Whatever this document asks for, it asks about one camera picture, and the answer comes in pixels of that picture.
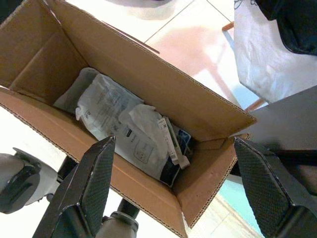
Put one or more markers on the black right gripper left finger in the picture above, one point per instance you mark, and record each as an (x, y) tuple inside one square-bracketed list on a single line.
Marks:
[(81, 193)]

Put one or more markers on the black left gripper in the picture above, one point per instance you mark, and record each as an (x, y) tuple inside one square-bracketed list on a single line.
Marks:
[(65, 169)]

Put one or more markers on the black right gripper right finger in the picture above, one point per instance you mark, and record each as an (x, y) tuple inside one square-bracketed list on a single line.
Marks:
[(267, 188)]

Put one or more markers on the clear plastic packet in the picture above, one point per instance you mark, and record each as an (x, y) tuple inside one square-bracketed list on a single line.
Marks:
[(106, 106)]

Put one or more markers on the white paper tissue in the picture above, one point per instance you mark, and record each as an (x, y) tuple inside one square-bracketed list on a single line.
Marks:
[(146, 119)]

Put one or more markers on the small white blue box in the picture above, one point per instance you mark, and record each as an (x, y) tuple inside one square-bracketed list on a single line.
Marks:
[(171, 141)]

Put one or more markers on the dark grey right robot leg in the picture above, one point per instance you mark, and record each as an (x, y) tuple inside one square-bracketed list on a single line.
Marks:
[(119, 223)]

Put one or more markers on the white printed plastic packet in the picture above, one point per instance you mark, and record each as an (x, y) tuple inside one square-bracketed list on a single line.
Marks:
[(146, 156)]

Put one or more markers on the grey plastic packet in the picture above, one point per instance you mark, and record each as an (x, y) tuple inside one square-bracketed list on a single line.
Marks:
[(71, 94)]

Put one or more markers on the brown cardboard box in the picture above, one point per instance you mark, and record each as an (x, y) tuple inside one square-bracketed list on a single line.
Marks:
[(148, 81)]

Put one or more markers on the crumpled white plastic bag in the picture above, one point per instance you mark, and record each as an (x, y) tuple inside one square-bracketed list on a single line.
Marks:
[(138, 8)]

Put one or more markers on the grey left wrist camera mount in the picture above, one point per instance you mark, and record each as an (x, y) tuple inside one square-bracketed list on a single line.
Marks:
[(47, 178)]

